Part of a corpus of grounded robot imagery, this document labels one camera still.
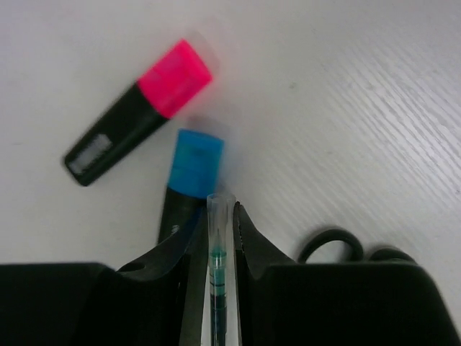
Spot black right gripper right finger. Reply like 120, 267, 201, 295
233, 203, 460, 345

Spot pink cap black highlighter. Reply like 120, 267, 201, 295
63, 39, 213, 187

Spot black handled scissors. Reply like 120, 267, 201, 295
296, 227, 417, 265

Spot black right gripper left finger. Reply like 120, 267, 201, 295
1, 210, 207, 345

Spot blue cap black highlighter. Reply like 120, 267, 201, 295
158, 129, 225, 243

